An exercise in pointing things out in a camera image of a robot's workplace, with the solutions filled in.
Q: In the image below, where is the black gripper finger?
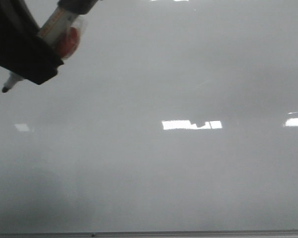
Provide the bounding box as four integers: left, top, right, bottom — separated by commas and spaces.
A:
58, 0, 98, 14
0, 0, 64, 85

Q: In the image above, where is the whiteboard marker with label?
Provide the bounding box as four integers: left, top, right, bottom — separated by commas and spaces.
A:
1, 6, 81, 93

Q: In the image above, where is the white whiteboard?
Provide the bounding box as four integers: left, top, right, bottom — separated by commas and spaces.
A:
0, 0, 298, 234

